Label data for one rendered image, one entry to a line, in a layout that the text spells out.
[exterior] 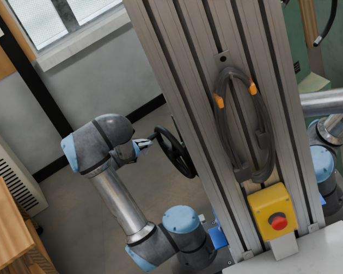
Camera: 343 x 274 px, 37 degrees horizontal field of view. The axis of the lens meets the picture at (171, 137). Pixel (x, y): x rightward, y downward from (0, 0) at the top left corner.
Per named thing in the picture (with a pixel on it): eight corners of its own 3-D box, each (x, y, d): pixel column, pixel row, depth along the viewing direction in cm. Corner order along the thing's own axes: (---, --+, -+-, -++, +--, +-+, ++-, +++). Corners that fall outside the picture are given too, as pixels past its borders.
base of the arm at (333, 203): (351, 206, 179) (349, 189, 173) (312, 223, 180) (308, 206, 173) (331, 178, 191) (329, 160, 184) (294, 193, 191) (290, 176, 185)
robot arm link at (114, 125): (121, 96, 165) (129, 137, 212) (92, 114, 163) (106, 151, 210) (140, 124, 162) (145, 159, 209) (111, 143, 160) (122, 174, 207)
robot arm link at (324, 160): (299, 195, 178) (293, 170, 169) (304, 166, 186) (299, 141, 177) (335, 197, 173) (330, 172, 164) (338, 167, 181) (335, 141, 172)
